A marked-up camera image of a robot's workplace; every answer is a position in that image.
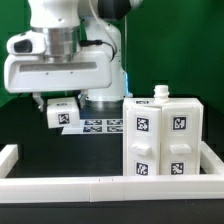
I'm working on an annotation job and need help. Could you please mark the white cabinet top block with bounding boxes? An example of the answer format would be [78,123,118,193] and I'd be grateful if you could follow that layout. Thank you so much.
[47,97,80,128]

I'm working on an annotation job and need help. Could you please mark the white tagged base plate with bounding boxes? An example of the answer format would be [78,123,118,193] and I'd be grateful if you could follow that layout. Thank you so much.
[62,119,123,135]

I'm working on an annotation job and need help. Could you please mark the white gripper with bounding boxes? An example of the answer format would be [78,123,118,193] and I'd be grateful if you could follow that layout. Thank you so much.
[4,31,112,112]

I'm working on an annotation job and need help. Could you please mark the white U-shaped workspace frame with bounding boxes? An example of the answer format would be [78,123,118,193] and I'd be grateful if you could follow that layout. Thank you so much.
[0,144,224,203]

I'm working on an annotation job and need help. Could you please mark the white door panel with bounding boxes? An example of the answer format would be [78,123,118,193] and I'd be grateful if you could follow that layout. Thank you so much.
[160,104,203,175]
[123,105,161,176]

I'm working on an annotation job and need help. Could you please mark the white cabinet body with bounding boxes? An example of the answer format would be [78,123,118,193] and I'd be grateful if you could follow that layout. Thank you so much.
[123,85,203,176]

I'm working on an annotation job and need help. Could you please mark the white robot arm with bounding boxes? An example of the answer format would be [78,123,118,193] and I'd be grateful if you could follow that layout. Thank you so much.
[4,0,143,107]

